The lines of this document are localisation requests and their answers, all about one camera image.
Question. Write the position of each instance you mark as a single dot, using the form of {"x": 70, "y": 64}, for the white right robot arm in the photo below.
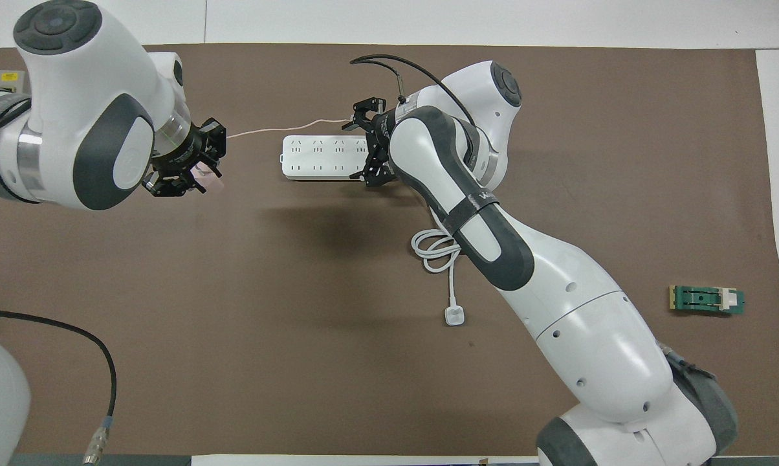
{"x": 577, "y": 323}

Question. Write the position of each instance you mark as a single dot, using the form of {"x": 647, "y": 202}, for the green knife switch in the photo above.
{"x": 706, "y": 299}

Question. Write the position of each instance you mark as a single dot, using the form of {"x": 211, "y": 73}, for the brown table mat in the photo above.
{"x": 299, "y": 323}

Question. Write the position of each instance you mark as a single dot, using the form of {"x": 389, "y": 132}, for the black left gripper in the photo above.
{"x": 181, "y": 154}

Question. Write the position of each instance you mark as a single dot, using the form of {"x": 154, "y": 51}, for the pink charger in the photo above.
{"x": 211, "y": 184}

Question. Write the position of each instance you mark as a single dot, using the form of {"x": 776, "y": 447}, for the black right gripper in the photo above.
{"x": 382, "y": 139}

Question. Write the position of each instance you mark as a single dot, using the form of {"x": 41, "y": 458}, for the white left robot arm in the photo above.
{"x": 85, "y": 97}

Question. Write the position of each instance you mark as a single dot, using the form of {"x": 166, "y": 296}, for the white power strip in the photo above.
{"x": 321, "y": 157}

